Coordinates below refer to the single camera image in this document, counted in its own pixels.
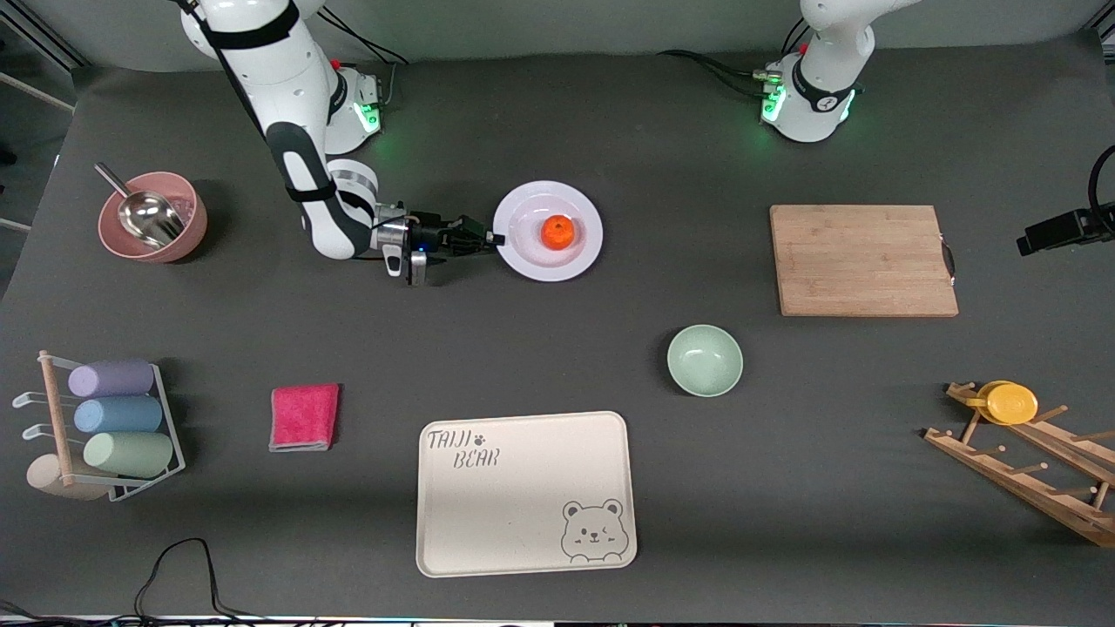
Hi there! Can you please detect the thin black cable loop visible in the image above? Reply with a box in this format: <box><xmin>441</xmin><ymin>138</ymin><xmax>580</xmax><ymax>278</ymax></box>
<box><xmin>0</xmin><ymin>538</ymin><xmax>349</xmax><ymax>627</ymax></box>

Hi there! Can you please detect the cream tray with bear print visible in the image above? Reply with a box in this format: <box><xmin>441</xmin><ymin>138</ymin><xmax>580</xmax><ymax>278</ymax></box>
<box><xmin>416</xmin><ymin>411</ymin><xmax>638</xmax><ymax>578</ymax></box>

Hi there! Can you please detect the beige cup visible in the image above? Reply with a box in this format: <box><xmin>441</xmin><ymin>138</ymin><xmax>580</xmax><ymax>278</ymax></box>
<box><xmin>26</xmin><ymin>455</ymin><xmax>110</xmax><ymax>502</ymax></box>

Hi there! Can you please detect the wooden cutting board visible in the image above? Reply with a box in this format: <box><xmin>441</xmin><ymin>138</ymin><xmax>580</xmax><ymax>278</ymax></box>
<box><xmin>770</xmin><ymin>205</ymin><xmax>959</xmax><ymax>318</ymax></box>

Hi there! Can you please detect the black right arm base cable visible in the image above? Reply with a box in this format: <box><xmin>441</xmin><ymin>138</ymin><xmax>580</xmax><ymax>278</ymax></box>
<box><xmin>318</xmin><ymin>9</ymin><xmax>410</xmax><ymax>105</ymax></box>

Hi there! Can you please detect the light green bowl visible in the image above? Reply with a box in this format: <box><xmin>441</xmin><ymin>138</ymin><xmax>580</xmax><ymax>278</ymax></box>
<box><xmin>667</xmin><ymin>324</ymin><xmax>744</xmax><ymax>398</ymax></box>

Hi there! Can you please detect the yellow cup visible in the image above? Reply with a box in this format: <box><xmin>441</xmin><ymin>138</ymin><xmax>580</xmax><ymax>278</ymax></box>
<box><xmin>976</xmin><ymin>381</ymin><xmax>1039</xmax><ymax>426</ymax></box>

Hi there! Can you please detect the metal scoop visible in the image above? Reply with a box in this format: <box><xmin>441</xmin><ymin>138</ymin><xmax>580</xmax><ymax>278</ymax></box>
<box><xmin>94</xmin><ymin>163</ymin><xmax>186</xmax><ymax>247</ymax></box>

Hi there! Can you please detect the green cup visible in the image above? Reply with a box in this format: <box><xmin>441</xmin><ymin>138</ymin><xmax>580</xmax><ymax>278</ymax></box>
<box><xmin>84</xmin><ymin>431</ymin><xmax>175</xmax><ymax>478</ymax></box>

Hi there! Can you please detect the pink folded cloth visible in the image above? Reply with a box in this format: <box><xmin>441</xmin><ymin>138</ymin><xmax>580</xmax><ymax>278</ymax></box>
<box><xmin>269</xmin><ymin>383</ymin><xmax>341</xmax><ymax>453</ymax></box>

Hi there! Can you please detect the wooden rack pole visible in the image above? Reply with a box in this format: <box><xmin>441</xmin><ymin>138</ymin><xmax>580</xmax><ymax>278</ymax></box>
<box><xmin>39</xmin><ymin>350</ymin><xmax>75</xmax><ymax>486</ymax></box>

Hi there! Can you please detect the black left arm base cable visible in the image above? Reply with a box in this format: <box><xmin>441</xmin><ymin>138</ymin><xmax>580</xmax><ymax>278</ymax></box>
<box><xmin>658</xmin><ymin>17</ymin><xmax>815</xmax><ymax>101</ymax></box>

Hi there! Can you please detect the purple cup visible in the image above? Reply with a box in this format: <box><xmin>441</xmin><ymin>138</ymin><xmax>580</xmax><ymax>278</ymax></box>
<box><xmin>68</xmin><ymin>360</ymin><xmax>156</xmax><ymax>399</ymax></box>

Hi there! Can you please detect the black arm base cable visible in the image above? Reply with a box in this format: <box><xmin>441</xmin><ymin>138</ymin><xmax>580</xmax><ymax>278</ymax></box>
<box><xmin>658</xmin><ymin>17</ymin><xmax>815</xmax><ymax>101</ymax></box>
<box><xmin>318</xmin><ymin>9</ymin><xmax>410</xmax><ymax>105</ymax></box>

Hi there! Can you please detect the pink bowl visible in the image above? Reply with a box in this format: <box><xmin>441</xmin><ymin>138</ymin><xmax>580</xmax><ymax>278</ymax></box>
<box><xmin>98</xmin><ymin>172</ymin><xmax>208</xmax><ymax>264</ymax></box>

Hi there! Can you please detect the white round plate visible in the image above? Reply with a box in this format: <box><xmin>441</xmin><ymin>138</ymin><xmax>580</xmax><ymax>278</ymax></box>
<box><xmin>493</xmin><ymin>180</ymin><xmax>604</xmax><ymax>282</ymax></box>

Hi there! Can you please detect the blue cup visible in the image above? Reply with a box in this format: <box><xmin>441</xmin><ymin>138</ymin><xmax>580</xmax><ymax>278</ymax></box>
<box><xmin>74</xmin><ymin>396</ymin><xmax>164</xmax><ymax>435</ymax></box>

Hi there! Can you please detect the white wire cup rack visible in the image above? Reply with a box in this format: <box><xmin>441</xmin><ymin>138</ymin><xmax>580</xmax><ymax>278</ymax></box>
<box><xmin>13</xmin><ymin>353</ymin><xmax>186</xmax><ymax>503</ymax></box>

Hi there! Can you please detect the wooden dish rack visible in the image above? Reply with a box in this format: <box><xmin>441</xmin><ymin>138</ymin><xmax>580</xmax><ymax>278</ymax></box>
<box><xmin>923</xmin><ymin>381</ymin><xmax>1115</xmax><ymax>548</ymax></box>

